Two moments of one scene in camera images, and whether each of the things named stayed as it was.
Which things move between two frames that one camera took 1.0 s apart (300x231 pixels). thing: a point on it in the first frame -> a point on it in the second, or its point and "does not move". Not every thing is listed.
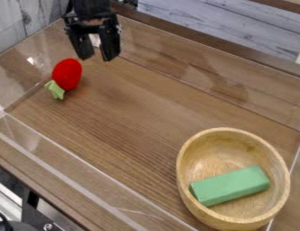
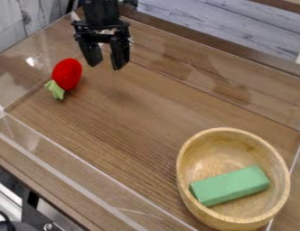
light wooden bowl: (216, 153) does not move
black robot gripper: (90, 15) -> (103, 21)
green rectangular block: (231, 186) does not move
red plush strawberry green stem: (66, 76) does not move
